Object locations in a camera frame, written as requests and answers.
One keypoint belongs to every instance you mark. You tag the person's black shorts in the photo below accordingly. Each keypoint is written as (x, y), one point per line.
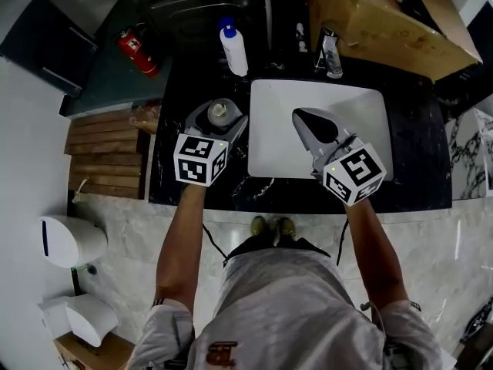
(265, 244)

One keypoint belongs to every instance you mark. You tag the white bottle blue pump cap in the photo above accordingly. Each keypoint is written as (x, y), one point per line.
(235, 50)

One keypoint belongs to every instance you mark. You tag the dark metal bin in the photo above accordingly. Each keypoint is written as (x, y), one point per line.
(192, 6)

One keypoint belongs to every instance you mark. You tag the person's left forearm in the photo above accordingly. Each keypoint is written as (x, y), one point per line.
(181, 245)

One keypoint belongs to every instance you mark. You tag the grey bottle white cap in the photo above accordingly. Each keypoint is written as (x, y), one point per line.
(222, 113)

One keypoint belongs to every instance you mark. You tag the wooden slat pallet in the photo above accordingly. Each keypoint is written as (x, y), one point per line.
(106, 156)

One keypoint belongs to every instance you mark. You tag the person's shoe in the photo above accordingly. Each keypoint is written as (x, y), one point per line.
(287, 229)
(259, 226)

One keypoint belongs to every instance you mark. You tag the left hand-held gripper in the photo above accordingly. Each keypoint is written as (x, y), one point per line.
(194, 160)

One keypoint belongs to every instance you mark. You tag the chrome faucet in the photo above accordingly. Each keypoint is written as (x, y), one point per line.
(331, 58)

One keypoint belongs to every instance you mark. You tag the small cardboard box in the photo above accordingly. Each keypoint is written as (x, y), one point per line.
(96, 355)

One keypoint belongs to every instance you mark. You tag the dark grey cabinet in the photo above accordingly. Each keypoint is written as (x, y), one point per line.
(42, 41)

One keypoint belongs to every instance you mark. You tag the large cardboard box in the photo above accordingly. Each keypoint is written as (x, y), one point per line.
(385, 29)

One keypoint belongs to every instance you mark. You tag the person's grey shirt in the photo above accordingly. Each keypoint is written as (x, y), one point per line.
(285, 314)

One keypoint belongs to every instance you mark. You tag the red fire extinguisher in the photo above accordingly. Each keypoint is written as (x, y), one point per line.
(138, 52)

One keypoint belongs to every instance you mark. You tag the white paper towel dispenser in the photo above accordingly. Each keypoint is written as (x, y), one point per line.
(86, 318)

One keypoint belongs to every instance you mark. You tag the person's right forearm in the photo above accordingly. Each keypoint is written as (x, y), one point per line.
(375, 253)

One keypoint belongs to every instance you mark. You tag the person's left shoe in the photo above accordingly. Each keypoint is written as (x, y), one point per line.
(259, 226)

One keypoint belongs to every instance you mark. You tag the black marble sink counter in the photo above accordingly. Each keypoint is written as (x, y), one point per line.
(418, 137)

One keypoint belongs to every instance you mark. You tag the person's right shoe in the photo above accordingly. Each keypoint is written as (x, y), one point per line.
(287, 229)

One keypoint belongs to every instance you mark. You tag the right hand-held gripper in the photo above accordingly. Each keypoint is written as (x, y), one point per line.
(356, 172)

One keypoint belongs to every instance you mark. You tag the white pipe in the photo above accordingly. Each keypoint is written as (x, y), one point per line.
(269, 10)

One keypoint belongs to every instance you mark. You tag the white sink basin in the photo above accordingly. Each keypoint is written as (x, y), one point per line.
(277, 129)

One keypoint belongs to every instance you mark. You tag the rounded white wall dispenser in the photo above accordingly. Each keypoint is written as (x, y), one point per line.
(71, 241)

